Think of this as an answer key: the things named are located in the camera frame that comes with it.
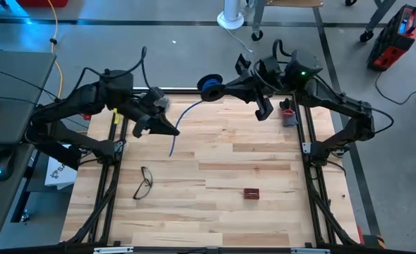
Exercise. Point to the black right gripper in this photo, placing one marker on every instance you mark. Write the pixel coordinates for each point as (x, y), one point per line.
(264, 109)

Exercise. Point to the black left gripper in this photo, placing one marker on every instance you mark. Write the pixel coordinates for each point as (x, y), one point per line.
(141, 127)

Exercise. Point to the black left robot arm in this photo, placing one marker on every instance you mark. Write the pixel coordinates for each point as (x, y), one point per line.
(70, 102)

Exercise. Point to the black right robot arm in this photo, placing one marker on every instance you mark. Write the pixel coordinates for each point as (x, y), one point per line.
(338, 102)

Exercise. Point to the grey and red clamp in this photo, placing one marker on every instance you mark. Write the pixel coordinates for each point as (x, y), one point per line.
(289, 117)

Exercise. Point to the clear safety glasses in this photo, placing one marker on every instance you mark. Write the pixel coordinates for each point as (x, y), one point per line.
(147, 181)

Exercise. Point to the white pole base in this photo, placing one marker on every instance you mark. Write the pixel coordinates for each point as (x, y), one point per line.
(230, 17)

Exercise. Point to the small red clip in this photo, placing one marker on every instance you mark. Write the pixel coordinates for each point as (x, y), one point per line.
(86, 117)

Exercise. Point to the wooden cart shelf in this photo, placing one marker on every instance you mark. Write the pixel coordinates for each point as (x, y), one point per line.
(296, 3)

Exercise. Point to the red bit holder block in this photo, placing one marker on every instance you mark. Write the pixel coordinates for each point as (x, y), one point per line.
(251, 193)

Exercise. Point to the white cardboard box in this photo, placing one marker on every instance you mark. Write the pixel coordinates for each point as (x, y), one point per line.
(57, 173)

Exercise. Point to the black caster wheel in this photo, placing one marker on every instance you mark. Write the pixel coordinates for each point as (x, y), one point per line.
(350, 1)

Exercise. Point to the grey cart leg with caster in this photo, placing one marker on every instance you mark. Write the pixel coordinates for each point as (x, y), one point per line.
(373, 21)

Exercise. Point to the grey desk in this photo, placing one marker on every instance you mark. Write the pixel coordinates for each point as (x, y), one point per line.
(13, 70)

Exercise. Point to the small desk caster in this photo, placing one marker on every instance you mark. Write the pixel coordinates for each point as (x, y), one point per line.
(24, 216)

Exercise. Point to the black computer mouse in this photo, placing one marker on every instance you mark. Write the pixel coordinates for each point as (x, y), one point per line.
(3, 166)

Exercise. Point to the red bin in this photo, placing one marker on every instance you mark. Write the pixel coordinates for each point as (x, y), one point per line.
(41, 3)

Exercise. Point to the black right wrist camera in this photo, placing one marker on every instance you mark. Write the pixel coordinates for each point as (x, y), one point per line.
(269, 70)

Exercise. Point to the black table edge rail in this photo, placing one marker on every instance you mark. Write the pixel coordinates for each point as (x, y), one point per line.
(183, 91)

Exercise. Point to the silver corrugated duct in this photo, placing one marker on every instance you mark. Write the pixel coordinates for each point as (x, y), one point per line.
(258, 17)

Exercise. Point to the black frame crossbar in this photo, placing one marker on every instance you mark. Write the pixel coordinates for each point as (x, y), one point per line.
(165, 251)

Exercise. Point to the silver frame bracket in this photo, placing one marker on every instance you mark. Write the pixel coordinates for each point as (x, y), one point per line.
(113, 250)
(310, 251)

